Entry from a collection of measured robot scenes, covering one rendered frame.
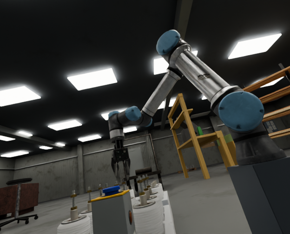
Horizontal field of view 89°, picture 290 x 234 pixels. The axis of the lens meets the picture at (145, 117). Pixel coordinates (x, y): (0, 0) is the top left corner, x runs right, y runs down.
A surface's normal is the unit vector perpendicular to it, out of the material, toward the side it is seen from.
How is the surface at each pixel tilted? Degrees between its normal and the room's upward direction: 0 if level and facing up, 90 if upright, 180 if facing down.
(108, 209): 90
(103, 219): 90
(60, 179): 90
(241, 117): 97
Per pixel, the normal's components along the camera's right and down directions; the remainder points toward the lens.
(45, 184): -0.06, -0.35
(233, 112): -0.50, -0.09
